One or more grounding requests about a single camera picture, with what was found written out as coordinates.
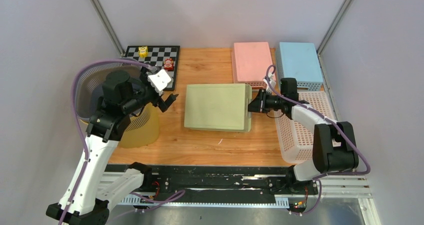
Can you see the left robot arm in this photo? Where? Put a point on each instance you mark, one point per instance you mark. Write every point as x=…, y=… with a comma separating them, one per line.
x=83, y=203

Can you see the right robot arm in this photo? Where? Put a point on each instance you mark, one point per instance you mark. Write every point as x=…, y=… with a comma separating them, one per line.
x=333, y=148

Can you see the red owl toy block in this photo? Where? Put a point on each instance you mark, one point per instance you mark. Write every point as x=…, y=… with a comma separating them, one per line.
x=169, y=65

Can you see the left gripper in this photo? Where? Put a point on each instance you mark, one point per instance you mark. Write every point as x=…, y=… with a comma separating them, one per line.
x=163, y=104

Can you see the grey mesh basket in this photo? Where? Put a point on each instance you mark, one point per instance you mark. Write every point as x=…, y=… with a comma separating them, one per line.
x=89, y=85

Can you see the green perforated tray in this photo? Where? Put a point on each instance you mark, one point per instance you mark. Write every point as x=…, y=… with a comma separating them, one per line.
x=218, y=107

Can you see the large white perforated basket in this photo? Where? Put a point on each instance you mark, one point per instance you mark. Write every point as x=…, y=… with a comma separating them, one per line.
x=295, y=140

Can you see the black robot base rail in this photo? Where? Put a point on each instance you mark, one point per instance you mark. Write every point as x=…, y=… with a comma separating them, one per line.
x=242, y=187

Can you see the black white checkerboard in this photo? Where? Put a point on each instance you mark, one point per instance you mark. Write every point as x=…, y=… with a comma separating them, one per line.
x=156, y=55

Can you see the blue perforated tray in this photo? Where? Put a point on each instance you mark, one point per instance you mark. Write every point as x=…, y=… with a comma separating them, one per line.
x=299, y=60

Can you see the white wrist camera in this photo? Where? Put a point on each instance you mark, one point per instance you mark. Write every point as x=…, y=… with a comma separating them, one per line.
x=270, y=82
x=159, y=81

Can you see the pink perforated tray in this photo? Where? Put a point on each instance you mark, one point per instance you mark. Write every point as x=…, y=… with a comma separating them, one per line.
x=250, y=61

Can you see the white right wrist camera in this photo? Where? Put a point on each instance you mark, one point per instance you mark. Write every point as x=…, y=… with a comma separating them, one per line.
x=270, y=82

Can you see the yellow owl toy block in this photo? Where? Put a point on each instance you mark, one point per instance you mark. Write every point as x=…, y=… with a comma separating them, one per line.
x=143, y=51

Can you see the yellow ribbed bin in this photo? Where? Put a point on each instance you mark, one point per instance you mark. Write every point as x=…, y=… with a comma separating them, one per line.
x=143, y=129

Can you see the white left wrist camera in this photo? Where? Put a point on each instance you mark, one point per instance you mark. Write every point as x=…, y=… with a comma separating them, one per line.
x=159, y=81

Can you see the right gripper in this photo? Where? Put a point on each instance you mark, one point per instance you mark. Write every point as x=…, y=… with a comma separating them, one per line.
x=259, y=105

